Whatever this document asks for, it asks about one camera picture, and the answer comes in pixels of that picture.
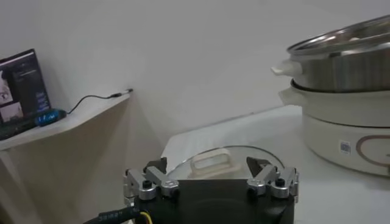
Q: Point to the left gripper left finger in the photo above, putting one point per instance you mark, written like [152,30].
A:
[143,185]

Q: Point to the white side desk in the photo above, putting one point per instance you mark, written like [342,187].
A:
[76,121]

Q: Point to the white electric cooker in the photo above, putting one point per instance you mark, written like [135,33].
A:
[329,134]

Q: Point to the glass pot lid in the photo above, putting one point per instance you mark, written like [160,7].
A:
[213,161]

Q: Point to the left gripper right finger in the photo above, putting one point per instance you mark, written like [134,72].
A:
[280,185]

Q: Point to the black laptop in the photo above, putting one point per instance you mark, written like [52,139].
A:
[21,88]

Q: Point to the stainless steel steamer basket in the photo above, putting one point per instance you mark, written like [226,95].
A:
[341,73]

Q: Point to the blue computer mouse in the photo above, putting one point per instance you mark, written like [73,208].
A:
[50,117]

